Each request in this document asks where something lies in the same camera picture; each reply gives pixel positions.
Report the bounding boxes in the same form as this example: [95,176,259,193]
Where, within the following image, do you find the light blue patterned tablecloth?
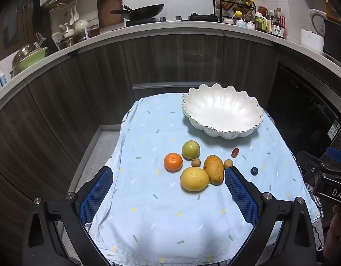
[89,91,325,266]

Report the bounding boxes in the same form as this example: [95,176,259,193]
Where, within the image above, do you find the black microwave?
[323,19,341,61]

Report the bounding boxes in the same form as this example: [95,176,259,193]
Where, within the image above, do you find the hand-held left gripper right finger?
[224,166,318,266]

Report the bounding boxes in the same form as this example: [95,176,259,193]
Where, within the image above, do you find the white box appliance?
[301,30,325,53]

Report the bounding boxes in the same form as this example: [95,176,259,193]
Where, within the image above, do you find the brown cardboard box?
[324,0,341,24]

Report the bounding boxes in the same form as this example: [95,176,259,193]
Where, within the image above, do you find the plaid cloth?
[304,183,325,252]

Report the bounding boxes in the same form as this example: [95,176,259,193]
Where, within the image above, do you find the steel pot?
[58,35,89,49]

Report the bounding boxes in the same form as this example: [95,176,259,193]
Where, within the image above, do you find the steel pan lid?
[12,43,38,67]

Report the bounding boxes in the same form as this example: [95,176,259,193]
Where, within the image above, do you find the dark sauce bottle red handle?
[272,8,287,39]

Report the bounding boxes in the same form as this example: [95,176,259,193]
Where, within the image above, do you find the black wok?
[110,4,165,20]

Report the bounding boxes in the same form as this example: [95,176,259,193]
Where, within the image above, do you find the gold wall rack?
[44,0,79,12]

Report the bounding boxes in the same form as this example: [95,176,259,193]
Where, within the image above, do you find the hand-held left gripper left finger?
[22,166,114,266]

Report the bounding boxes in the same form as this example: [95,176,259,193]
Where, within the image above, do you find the white kitchen countertop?
[0,19,341,114]

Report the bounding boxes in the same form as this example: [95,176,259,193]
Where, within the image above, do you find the white hanging ladles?
[69,6,79,25]

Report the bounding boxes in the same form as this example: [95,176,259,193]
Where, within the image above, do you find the yellow-brown mango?
[203,155,224,186]

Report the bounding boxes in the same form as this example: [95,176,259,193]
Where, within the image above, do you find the orange mandarin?
[164,152,183,172]

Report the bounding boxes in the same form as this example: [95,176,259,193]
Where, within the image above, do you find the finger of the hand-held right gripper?
[326,146,341,163]
[296,151,330,185]

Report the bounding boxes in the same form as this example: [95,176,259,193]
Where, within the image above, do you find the green apple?
[182,140,201,160]

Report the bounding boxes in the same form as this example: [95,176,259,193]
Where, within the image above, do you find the black gas stove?
[125,13,219,27]

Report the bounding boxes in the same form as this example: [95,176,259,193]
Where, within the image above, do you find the dark wood kitchen cabinet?
[0,32,279,228]

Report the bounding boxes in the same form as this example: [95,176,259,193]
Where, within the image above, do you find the person's right hand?
[323,204,341,259]

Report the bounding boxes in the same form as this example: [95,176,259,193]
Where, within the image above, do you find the white teapot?
[74,19,90,32]

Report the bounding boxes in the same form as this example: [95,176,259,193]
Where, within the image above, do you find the wooden cutting board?
[97,0,124,29]

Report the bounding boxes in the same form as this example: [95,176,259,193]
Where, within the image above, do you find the green liquid bottle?
[255,12,268,32]

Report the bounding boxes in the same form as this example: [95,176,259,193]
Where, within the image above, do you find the white scalloped bowl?
[182,83,264,139]

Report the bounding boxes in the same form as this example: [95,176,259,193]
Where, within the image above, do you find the yellow lemon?
[180,166,210,192]

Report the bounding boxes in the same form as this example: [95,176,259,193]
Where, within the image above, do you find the green basin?
[12,47,49,72]

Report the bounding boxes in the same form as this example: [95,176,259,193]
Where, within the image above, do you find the black wire spice rack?
[213,0,256,23]

